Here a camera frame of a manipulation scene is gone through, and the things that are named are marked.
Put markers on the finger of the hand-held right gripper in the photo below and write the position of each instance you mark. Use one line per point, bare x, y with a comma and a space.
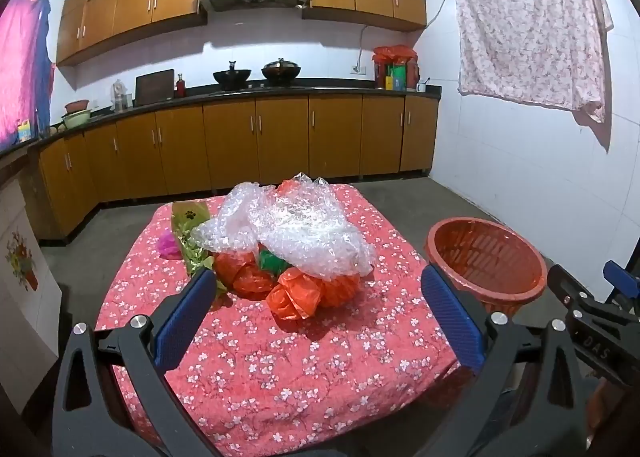
595, 337
622, 282

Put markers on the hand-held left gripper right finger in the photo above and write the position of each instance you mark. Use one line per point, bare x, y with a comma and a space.
450, 317

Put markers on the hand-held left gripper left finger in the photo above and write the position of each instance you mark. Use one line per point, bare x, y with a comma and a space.
182, 317

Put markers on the red plastic basket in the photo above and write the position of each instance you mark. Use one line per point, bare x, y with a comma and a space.
500, 287

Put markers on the magenta plastic bag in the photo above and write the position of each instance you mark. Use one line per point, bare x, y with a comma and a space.
167, 243

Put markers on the clear bubble wrap sheet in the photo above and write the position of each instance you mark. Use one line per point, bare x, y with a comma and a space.
290, 227

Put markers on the yellow-green flower wrapper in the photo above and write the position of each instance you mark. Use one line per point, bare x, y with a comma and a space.
187, 219

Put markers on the green plastic bag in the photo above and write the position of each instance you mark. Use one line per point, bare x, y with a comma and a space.
272, 262

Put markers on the red floral tablecloth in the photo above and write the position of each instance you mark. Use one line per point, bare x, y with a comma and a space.
300, 362

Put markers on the white panel with flower print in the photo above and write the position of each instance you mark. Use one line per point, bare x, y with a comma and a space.
25, 297

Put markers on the wooden lower cabinets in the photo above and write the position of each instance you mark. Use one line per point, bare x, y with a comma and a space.
280, 137

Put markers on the green basin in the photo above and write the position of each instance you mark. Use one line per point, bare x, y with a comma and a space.
76, 120

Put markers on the clear glass jar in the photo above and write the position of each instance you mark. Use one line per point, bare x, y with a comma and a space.
120, 97

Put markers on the red bottle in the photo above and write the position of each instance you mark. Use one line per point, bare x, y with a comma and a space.
180, 87

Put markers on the dark wooden cutting board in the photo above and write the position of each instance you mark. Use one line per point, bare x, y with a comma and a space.
155, 87

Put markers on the white mug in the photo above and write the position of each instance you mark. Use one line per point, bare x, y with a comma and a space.
421, 86

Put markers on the pink basin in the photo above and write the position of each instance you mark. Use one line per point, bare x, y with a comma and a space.
76, 106

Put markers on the yellow and blue carton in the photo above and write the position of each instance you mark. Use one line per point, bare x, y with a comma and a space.
24, 133

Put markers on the green carton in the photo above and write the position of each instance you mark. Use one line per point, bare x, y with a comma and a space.
398, 78

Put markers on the black countertop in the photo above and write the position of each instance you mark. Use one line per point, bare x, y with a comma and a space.
300, 89

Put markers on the black wok with lid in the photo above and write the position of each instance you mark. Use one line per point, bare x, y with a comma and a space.
281, 71

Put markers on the red covered jars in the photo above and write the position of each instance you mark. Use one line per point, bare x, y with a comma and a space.
395, 54

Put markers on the pink floral hanging sheet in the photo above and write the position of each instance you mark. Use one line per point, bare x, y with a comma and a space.
525, 27

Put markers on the pink and blue hanging cloth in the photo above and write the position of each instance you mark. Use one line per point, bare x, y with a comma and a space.
20, 62

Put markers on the white wall socket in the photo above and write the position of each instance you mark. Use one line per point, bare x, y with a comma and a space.
359, 70

